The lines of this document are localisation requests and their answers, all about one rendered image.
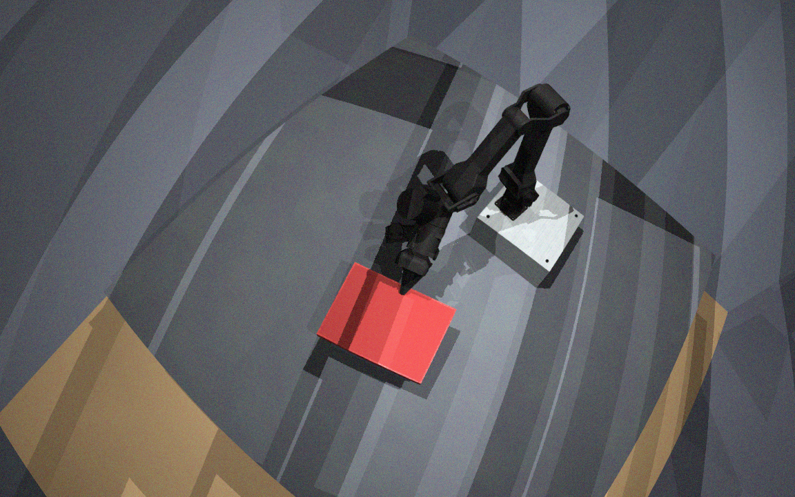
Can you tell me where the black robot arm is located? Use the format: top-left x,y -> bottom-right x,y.
385,84 -> 571,246

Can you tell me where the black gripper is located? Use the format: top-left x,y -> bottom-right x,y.
395,221 -> 445,295

